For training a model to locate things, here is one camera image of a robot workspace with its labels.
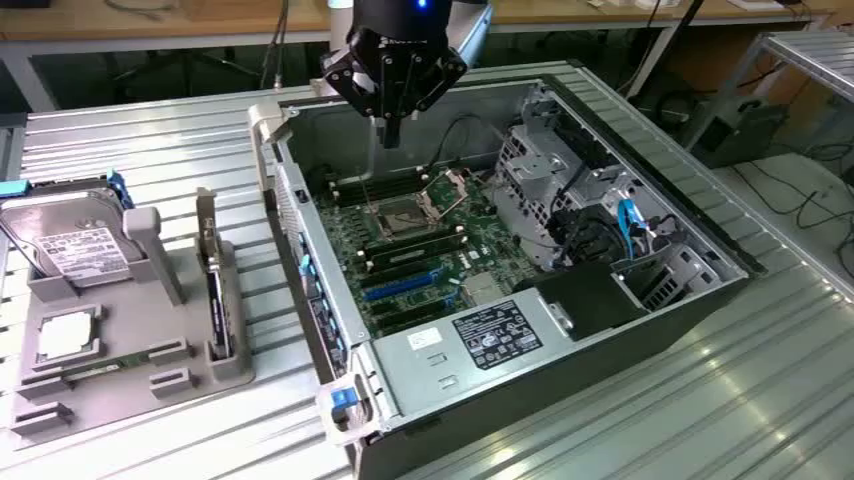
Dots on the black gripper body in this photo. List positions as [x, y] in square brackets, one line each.
[401, 25]

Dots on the CPU socket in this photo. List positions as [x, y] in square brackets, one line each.
[401, 220]

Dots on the black box on floor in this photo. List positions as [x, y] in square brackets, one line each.
[755, 130]

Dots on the metal disk bay cage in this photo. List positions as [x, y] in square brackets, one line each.
[668, 285]
[535, 170]

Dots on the graphics card with metal bracket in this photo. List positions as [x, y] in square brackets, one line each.
[221, 310]

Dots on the black plastic shroud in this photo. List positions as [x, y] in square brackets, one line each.
[588, 300]

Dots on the silver CPU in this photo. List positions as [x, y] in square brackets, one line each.
[68, 337]

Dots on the installed green RAM stick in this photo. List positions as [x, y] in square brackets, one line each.
[410, 254]

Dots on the aluminium frame table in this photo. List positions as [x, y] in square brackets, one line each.
[808, 52]

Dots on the open black PC case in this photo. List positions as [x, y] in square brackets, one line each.
[601, 360]

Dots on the silver chipset heatsink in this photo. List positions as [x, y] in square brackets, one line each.
[488, 290]

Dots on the green motherboard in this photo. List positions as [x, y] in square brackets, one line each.
[481, 240]

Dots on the blue disk carrier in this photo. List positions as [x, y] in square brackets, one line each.
[120, 187]

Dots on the metal socket cover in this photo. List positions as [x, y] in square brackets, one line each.
[442, 200]

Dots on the blue expansion slot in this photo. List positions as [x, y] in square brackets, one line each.
[401, 285]

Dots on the silver power supply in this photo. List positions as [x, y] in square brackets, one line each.
[468, 360]

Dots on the black RAM slot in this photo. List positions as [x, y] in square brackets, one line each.
[376, 179]
[408, 240]
[410, 245]
[381, 189]
[384, 194]
[378, 184]

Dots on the grey parts rack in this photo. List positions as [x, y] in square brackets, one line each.
[121, 340]

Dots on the hard disk with label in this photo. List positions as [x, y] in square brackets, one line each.
[74, 240]

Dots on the wooden top desk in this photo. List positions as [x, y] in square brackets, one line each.
[101, 27]
[568, 15]

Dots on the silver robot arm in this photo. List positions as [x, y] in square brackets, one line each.
[477, 35]

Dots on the blue case latch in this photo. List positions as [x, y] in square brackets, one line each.
[344, 400]

